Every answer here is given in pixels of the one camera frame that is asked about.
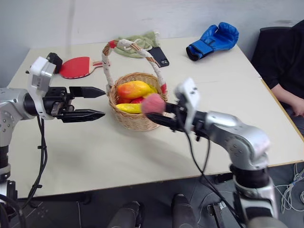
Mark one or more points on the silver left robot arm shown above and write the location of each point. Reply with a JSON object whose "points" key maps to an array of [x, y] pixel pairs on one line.
{"points": [[12, 102]]}

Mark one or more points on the dark rounded shape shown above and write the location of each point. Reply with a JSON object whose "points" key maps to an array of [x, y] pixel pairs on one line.
{"points": [[184, 211], [126, 215]]}

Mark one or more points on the green cloth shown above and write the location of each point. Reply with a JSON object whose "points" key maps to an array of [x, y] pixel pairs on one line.
{"points": [[140, 41]]}

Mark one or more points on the black office chair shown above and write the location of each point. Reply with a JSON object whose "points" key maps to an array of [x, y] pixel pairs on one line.
{"points": [[267, 35]]}

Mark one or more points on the red table tennis paddle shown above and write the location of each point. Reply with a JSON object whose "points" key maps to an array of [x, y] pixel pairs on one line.
{"points": [[76, 67]]}

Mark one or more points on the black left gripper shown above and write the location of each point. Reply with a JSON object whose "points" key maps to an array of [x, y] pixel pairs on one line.
{"points": [[55, 99]]}

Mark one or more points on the orange yellow mango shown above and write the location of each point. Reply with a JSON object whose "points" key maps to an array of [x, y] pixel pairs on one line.
{"points": [[133, 89]]}

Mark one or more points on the black metal bracket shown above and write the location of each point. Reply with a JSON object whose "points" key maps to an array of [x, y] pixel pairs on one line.
{"points": [[217, 212]]}

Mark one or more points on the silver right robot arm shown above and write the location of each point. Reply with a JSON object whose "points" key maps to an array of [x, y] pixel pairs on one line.
{"points": [[237, 133]]}

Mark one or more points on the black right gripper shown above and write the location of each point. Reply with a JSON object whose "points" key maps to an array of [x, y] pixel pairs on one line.
{"points": [[179, 118]]}

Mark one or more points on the small yellow fruit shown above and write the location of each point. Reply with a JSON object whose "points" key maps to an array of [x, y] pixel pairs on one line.
{"points": [[153, 89]]}

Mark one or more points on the person's bare forearm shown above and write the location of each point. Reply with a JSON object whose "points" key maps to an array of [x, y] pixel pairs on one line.
{"points": [[287, 97]]}

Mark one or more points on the pink peach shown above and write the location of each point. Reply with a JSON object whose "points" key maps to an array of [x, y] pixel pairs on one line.
{"points": [[153, 104]]}

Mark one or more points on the blue boxing glove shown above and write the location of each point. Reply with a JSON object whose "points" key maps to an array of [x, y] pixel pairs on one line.
{"points": [[213, 38]]}

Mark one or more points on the person in black top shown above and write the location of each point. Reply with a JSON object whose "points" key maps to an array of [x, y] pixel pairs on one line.
{"points": [[282, 59]]}

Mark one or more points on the black smartphone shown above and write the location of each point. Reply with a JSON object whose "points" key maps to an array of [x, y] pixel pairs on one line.
{"points": [[159, 57]]}

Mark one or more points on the yellow banana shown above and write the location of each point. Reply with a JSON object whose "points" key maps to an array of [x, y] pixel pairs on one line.
{"points": [[130, 108]]}

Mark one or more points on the small black box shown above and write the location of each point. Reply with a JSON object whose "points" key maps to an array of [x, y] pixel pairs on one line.
{"points": [[55, 61]]}

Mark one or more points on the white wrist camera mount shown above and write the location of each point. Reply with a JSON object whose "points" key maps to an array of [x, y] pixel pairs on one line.
{"points": [[39, 71], [190, 99]]}

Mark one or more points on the red fruit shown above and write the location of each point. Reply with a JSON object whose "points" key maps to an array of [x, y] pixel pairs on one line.
{"points": [[136, 100]]}

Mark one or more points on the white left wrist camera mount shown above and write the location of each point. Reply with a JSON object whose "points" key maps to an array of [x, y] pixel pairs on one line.
{"points": [[39, 71]]}

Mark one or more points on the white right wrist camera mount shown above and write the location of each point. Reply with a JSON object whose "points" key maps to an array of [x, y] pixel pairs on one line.
{"points": [[190, 99]]}

